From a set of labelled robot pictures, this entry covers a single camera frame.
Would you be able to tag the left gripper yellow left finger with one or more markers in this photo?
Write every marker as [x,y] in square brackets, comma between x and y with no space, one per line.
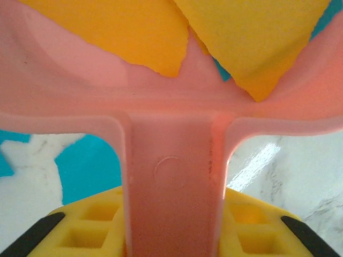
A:
[80,227]

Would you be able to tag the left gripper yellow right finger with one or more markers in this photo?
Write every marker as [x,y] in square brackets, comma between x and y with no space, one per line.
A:
[262,230]

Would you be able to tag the pink plastic dustpan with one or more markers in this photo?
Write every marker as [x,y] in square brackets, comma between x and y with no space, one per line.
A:
[171,160]

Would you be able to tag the blue paper scrap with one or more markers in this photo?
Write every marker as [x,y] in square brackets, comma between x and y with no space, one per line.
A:
[329,13]
[88,166]
[223,71]

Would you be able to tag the orange paper scrap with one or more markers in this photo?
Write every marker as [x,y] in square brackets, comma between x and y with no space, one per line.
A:
[254,40]
[120,32]

